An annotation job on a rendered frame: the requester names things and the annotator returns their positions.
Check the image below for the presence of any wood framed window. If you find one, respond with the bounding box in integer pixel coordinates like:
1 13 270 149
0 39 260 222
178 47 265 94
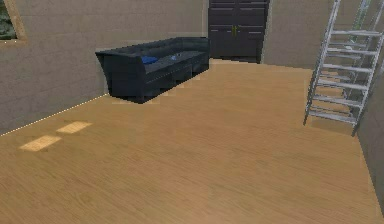
0 0 28 46

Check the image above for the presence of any silver metal ladder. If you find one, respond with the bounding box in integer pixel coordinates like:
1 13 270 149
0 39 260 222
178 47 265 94
302 0 384 137

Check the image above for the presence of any blue cushion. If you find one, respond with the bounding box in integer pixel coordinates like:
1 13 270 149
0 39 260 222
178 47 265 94
140 55 159 65

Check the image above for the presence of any dark double door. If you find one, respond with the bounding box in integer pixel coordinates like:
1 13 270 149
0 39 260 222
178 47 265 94
208 0 271 64

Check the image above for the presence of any black sofa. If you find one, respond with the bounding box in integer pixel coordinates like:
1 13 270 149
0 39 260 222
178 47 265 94
95 36 211 105

